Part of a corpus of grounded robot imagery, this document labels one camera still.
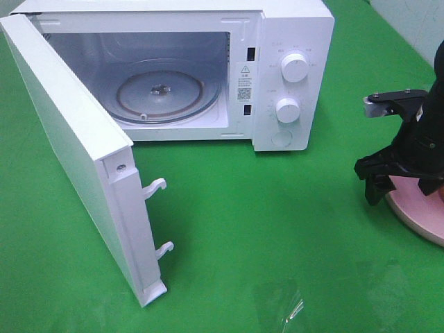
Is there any white microwave oven body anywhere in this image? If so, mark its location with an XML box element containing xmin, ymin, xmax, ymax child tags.
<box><xmin>7</xmin><ymin>1</ymin><xmax>334</xmax><ymax>151</ymax></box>

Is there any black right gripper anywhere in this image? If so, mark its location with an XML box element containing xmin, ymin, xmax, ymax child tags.
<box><xmin>354</xmin><ymin>88</ymin><xmax>444</xmax><ymax>206</ymax></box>

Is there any pink round plate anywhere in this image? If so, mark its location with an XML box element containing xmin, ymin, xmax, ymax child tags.
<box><xmin>386</xmin><ymin>176</ymin><xmax>444</xmax><ymax>246</ymax></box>

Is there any white upper microwave knob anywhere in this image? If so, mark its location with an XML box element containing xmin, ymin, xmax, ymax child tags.
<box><xmin>281</xmin><ymin>52</ymin><xmax>309</xmax><ymax>83</ymax></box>

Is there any white lower microwave knob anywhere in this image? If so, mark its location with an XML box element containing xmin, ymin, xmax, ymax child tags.
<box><xmin>275</xmin><ymin>98</ymin><xmax>300</xmax><ymax>123</ymax></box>

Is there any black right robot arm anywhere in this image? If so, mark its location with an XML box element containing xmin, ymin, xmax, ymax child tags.
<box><xmin>355</xmin><ymin>44</ymin><xmax>443</xmax><ymax>205</ymax></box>

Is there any white microwave knob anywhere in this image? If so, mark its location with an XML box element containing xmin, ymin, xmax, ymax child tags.
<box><xmin>281</xmin><ymin>52</ymin><xmax>309</xmax><ymax>83</ymax></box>
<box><xmin>275</xmin><ymin>98</ymin><xmax>300</xmax><ymax>123</ymax></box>

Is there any white warning label sticker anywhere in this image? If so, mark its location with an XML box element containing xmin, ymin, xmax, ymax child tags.
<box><xmin>234</xmin><ymin>62</ymin><xmax>257</xmax><ymax>103</ymax></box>

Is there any glass microwave turntable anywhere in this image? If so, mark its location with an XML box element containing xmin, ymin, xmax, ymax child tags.
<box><xmin>102</xmin><ymin>58</ymin><xmax>226</xmax><ymax>125</ymax></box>

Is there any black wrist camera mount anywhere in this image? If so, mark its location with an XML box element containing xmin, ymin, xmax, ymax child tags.
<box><xmin>364</xmin><ymin>89</ymin><xmax>427</xmax><ymax>122</ymax></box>

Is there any round microwave door button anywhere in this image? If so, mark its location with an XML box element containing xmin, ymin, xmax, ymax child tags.
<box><xmin>271</xmin><ymin>130</ymin><xmax>293</xmax><ymax>147</ymax></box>

